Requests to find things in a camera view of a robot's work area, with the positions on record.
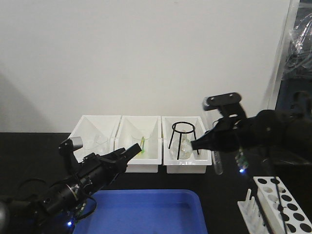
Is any yellow plastic spatula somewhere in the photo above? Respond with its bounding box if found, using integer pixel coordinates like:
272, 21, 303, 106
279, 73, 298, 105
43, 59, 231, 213
137, 136, 145, 158

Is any glass conical flask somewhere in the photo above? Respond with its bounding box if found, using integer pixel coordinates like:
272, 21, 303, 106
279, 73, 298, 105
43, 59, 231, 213
169, 134, 193, 160

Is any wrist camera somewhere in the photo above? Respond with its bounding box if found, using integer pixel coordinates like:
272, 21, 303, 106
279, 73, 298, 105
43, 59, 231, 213
58, 136, 83, 173
202, 92, 247, 119

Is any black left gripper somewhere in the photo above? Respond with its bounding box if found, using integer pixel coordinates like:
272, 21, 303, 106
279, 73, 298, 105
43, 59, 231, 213
73, 143, 142, 195

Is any clear glass test tube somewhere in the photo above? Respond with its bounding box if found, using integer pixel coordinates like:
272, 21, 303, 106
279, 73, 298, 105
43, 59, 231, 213
210, 111, 224, 176

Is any right white storage bin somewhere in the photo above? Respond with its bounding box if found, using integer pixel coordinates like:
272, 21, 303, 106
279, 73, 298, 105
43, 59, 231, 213
161, 116, 212, 174

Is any plastic bag of tubes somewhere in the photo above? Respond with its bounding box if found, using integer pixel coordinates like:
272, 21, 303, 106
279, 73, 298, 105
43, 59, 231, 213
282, 14, 312, 80

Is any white storage bin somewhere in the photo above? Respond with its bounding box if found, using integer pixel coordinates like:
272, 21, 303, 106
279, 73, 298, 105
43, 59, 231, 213
161, 116, 212, 174
69, 115, 121, 162
115, 116, 162, 173

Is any glass beaker in middle bin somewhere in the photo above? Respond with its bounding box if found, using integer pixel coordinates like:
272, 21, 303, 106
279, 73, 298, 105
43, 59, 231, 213
132, 134, 151, 158

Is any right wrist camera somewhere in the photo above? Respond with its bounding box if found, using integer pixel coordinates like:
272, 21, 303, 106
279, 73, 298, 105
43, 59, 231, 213
202, 92, 247, 119

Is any left white storage bin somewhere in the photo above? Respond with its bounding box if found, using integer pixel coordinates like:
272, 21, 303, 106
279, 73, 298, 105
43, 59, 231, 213
69, 115, 121, 162

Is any blue plastic tray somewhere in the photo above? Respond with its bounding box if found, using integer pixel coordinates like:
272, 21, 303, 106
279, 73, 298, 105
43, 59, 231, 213
74, 189, 208, 234

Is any grey pegboard drying rack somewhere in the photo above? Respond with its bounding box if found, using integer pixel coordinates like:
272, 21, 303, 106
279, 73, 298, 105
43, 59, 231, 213
275, 78, 312, 119

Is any middle white storage bin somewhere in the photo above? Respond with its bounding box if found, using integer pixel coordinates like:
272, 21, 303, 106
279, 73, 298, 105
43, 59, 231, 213
115, 116, 162, 173

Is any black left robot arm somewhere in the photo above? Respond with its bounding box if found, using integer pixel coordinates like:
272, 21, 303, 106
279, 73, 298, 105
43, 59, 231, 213
0, 138, 141, 233

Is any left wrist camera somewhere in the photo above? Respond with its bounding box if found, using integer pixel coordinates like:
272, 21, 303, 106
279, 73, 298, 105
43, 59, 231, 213
58, 136, 83, 173

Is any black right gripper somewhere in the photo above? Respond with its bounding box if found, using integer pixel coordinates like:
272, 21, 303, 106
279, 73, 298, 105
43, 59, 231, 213
191, 117, 258, 153

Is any green plastic spatula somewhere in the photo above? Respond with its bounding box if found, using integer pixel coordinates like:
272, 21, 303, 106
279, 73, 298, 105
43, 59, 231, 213
140, 136, 146, 153

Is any white test tube rack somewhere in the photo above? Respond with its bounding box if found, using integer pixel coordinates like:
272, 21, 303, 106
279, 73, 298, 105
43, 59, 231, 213
237, 176, 312, 234

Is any small glass beakers left bin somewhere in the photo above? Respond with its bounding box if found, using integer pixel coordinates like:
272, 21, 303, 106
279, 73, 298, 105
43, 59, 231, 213
83, 135, 108, 154

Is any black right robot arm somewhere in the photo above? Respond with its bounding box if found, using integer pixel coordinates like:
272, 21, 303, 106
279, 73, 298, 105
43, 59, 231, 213
191, 91, 312, 161

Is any black wire tripod stand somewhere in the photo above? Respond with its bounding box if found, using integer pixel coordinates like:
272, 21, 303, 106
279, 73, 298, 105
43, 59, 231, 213
168, 121, 196, 160

